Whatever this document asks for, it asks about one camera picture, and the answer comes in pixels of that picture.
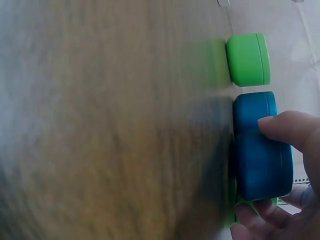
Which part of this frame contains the small green round jar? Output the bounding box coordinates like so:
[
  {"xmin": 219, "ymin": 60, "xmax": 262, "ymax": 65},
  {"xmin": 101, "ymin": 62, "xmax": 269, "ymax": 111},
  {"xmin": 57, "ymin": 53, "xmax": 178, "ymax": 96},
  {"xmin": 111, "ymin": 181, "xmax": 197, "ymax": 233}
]
[{"xmin": 225, "ymin": 32, "xmax": 272, "ymax": 88}]

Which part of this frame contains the green plastic container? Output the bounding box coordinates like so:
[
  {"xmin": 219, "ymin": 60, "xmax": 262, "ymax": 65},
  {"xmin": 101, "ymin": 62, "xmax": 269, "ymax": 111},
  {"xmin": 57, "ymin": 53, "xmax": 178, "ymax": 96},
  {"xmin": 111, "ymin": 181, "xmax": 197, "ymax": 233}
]
[{"xmin": 232, "ymin": 174, "xmax": 281, "ymax": 226}]

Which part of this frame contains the blue round plastic jar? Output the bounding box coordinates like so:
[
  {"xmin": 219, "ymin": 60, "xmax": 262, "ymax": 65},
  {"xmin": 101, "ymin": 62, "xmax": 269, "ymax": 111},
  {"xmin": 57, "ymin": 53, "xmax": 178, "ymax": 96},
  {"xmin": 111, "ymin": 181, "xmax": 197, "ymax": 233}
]
[{"xmin": 231, "ymin": 90, "xmax": 294, "ymax": 202}]

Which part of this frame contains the person's right hand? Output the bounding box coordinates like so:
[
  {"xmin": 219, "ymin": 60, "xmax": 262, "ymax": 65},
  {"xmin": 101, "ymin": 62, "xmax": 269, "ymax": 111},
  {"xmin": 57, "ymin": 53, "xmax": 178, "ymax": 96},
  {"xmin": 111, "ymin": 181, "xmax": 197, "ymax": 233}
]
[{"xmin": 229, "ymin": 110, "xmax": 320, "ymax": 240}]

